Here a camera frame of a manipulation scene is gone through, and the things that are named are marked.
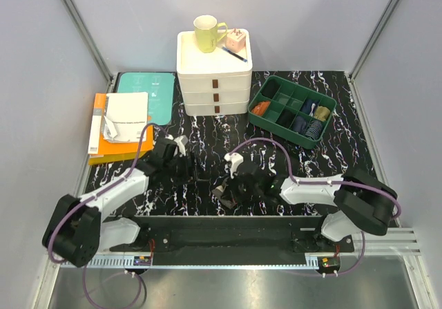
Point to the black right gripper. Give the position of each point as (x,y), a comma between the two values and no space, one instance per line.
(232,190)

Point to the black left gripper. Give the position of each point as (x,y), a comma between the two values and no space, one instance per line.
(186,174)

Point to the grey underwear with cream waistband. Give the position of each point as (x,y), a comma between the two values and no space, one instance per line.
(224,196)

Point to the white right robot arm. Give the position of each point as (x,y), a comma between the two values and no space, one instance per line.
(363,203)

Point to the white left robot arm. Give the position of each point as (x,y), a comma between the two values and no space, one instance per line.
(79,228)

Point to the white paper manual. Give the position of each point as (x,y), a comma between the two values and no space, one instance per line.
(125,116)

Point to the orange book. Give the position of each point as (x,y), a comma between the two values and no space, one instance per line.
(101,150)

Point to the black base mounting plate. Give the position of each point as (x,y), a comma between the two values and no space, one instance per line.
(297,233)

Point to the teal plastic board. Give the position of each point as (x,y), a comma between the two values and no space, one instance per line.
(160,88)

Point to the rolled grey-blue garment in tray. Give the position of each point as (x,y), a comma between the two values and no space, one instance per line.
(299,125)

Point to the rolled orange garment in tray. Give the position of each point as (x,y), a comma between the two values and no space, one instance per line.
(260,108)

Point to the rolled striped garment in tray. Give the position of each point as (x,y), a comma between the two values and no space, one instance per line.
(314,130)

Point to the green divided organizer tray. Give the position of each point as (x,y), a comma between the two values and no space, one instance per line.
(291,96)

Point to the white three-drawer storage unit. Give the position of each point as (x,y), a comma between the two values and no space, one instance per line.
(216,83)

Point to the rolled navy garment in tray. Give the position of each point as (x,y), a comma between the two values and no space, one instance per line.
(309,106)

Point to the rolled khaki garment in tray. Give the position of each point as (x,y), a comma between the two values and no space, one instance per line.
(322,113)

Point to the rolled black garment in tray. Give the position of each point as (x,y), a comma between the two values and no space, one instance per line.
(270,89)

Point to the blue pen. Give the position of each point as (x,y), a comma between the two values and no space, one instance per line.
(234,54)

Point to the yellow-green mug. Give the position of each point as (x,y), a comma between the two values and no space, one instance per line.
(208,32)

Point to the pink power adapter cube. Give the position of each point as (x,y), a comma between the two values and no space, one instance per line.
(235,40)

